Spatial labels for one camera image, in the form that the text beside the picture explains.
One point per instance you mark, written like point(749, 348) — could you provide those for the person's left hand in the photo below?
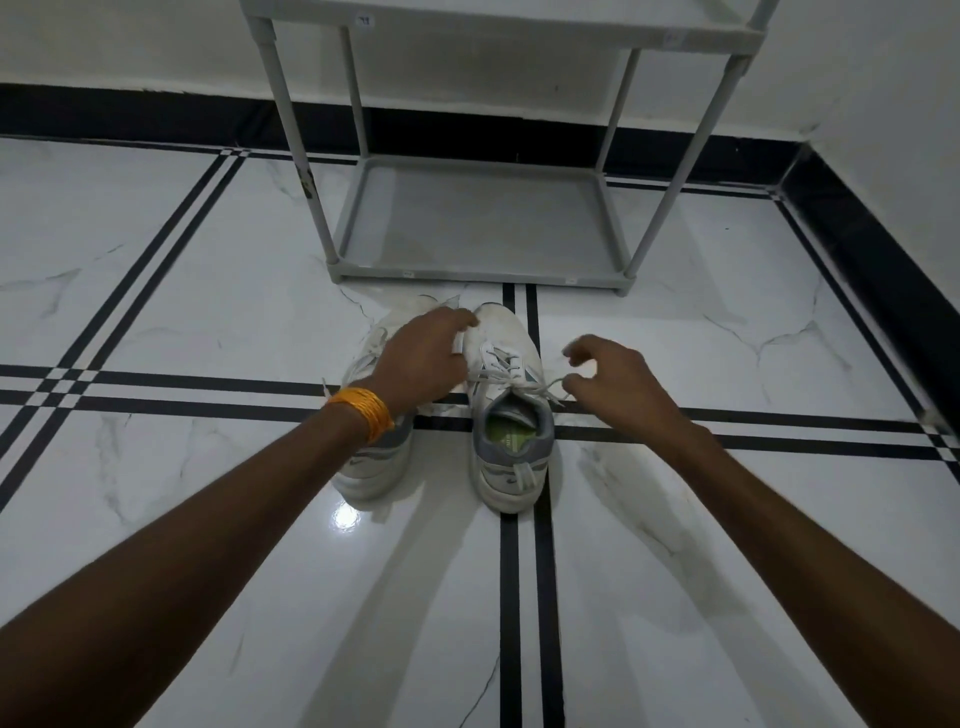
point(420, 360)

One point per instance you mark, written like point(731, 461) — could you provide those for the person's right hand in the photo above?
point(634, 397)

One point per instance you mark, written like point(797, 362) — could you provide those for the person's left thumb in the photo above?
point(458, 367)

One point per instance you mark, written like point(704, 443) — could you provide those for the person's right thumb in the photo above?
point(579, 386)

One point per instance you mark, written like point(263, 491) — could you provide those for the white grey sneaker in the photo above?
point(364, 472)
point(511, 472)

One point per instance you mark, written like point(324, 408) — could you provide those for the person's right forearm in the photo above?
point(817, 585)

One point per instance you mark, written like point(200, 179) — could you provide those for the person's left forearm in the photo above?
point(187, 570)

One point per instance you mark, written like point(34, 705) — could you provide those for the orange wrist bangles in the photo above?
point(367, 412)

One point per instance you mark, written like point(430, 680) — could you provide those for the grey plastic shoe rack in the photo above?
point(480, 217)

